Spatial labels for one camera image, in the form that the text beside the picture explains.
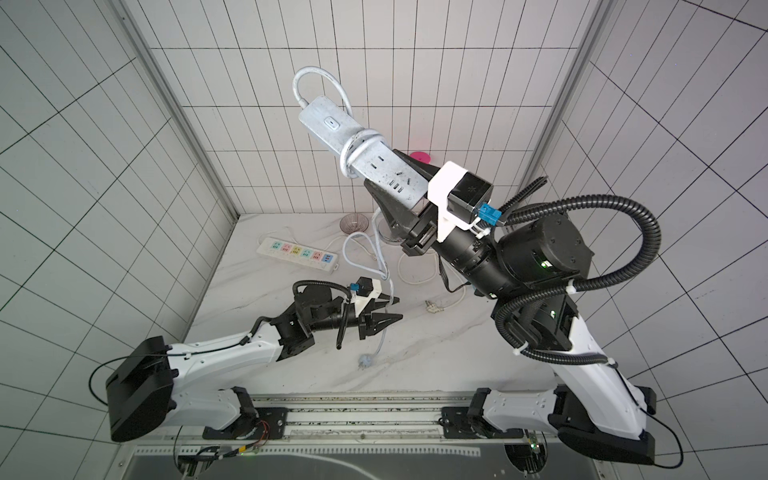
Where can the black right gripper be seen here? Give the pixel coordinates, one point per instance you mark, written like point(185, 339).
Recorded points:
point(417, 222)

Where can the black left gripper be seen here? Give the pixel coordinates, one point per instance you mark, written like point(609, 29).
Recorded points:
point(365, 321)

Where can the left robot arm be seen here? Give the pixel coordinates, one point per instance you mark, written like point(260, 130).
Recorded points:
point(195, 384)

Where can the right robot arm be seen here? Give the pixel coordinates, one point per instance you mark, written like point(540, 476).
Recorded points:
point(531, 261)

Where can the white strip with colourful sockets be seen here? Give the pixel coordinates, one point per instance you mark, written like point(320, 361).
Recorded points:
point(298, 254)

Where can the striped grey bowl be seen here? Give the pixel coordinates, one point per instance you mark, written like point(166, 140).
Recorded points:
point(353, 223)

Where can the pink plastic goblet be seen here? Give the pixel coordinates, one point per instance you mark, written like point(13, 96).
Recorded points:
point(421, 157)

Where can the light blue cord plug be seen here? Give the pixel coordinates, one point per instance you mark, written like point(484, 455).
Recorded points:
point(366, 361)

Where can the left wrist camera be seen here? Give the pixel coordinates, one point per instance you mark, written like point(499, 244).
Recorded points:
point(366, 293)

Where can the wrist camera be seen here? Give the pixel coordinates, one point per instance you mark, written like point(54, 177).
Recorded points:
point(462, 201)
point(366, 293)

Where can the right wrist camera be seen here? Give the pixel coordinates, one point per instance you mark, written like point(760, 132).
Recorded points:
point(462, 201)

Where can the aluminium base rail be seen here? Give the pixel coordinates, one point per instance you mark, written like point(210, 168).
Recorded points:
point(328, 424)

